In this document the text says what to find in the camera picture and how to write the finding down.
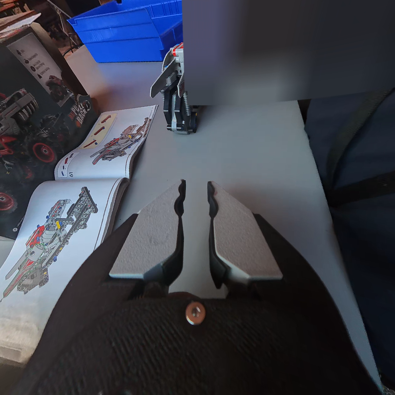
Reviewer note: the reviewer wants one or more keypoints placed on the lego set cardboard box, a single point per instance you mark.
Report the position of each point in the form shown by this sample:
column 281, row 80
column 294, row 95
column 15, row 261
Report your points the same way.
column 34, row 123

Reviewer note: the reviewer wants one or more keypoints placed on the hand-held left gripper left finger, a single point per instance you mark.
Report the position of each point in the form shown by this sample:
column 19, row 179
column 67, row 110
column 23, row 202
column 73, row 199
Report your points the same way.
column 151, row 237

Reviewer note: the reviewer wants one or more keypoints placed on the grey red lego truck model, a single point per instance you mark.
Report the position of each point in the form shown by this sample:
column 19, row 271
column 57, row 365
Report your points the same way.
column 176, row 92

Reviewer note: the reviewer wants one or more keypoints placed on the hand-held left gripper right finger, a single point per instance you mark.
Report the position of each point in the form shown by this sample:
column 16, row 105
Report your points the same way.
column 243, row 237

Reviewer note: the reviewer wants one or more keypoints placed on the blue plastic storage bin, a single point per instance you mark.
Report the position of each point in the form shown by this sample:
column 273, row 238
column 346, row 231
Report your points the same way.
column 129, row 34

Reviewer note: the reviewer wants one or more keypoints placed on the person's dark blue trousers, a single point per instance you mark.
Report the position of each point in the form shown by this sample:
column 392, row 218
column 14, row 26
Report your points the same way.
column 364, row 216

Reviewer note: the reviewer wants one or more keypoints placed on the lego instruction booklet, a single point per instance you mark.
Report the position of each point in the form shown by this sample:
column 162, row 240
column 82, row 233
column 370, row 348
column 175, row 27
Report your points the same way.
column 74, row 216

